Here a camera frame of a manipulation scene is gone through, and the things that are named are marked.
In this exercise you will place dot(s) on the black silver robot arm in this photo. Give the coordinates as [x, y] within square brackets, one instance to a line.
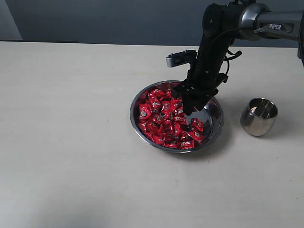
[222, 24]

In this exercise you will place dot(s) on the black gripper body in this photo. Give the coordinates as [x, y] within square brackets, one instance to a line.
[199, 82]

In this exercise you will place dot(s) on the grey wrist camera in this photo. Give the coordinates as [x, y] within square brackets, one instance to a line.
[181, 58]

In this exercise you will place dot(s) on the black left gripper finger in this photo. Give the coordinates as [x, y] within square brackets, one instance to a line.
[189, 103]

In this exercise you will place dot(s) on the round steel plate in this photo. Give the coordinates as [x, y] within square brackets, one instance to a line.
[212, 116]

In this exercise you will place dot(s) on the red wrapped candy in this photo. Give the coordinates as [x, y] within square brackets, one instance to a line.
[158, 93]
[197, 136]
[197, 125]
[181, 120]
[187, 145]
[145, 112]

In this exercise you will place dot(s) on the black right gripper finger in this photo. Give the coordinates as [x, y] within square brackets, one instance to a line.
[201, 100]

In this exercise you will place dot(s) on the steel cup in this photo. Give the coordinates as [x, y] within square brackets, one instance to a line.
[258, 117]

